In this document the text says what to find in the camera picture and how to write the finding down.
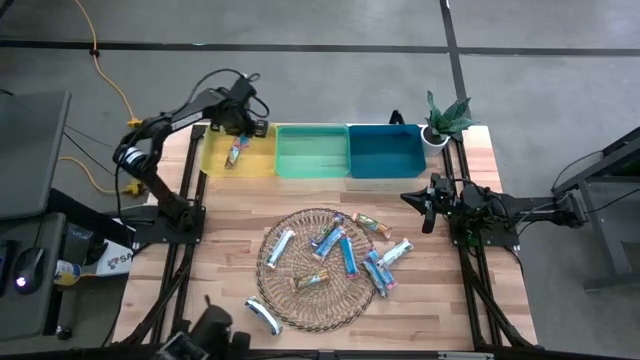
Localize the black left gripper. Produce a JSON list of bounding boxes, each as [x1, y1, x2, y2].
[[208, 74, 271, 139]]

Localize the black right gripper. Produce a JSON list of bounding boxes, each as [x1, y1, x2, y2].
[[399, 172, 454, 235]]

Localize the green orange granola bar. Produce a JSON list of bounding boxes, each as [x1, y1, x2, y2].
[[351, 211, 394, 240]]

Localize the red green granola bar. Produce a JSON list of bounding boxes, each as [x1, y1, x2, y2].
[[224, 142, 244, 170]]

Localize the dark blue granola bar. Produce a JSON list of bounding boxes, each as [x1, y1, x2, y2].
[[309, 213, 346, 249]]

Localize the green brown granola bar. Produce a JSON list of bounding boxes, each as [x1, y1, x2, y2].
[[289, 268, 332, 292]]

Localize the blue plastic bin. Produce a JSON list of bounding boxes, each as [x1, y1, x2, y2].
[[348, 123, 427, 180]]

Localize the potted plant white pot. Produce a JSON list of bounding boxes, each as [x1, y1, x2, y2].
[[419, 89, 476, 158]]

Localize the yellow plastic bin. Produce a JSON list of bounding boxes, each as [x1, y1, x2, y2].
[[201, 123, 278, 179]]

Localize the black floor tape strip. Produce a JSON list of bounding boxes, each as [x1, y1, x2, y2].
[[438, 0, 469, 126], [0, 38, 640, 57]]

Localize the teal plastic bin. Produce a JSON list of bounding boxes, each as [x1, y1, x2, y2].
[[275, 124, 351, 180]]

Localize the round woven straw placemat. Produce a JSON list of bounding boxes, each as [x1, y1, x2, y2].
[[255, 207, 379, 334]]

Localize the white printed bag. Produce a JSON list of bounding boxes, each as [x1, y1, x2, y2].
[[94, 239, 136, 278]]

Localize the black container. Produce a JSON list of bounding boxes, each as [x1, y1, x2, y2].
[[64, 222, 109, 266]]

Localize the grey desk top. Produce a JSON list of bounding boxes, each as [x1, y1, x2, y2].
[[0, 89, 72, 221]]

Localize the yellow white bottle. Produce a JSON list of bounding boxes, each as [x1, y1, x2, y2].
[[53, 259, 84, 287]]

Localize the black computer mouse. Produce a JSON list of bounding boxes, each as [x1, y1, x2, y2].
[[12, 246, 46, 295]]

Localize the grey side table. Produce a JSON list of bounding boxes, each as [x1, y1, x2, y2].
[[0, 212, 69, 341]]

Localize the black aluminium frame rails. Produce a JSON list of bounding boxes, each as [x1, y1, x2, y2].
[[112, 123, 209, 351], [439, 124, 539, 351]]

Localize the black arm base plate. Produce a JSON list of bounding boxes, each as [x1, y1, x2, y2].
[[133, 205, 207, 246], [448, 219, 521, 250]]

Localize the orange extension cable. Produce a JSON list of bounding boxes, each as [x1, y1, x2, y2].
[[73, 0, 145, 129]]

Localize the yellow extension cable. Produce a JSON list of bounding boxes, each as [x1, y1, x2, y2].
[[57, 156, 149, 197]]

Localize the black floor cable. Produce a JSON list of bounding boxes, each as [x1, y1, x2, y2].
[[63, 123, 115, 150], [62, 130, 115, 177]]

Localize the silver metal bracket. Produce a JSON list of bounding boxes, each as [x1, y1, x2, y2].
[[437, 352, 495, 360]]

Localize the grey metal desk frame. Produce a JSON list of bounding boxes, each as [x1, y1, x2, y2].
[[551, 124, 640, 291]]

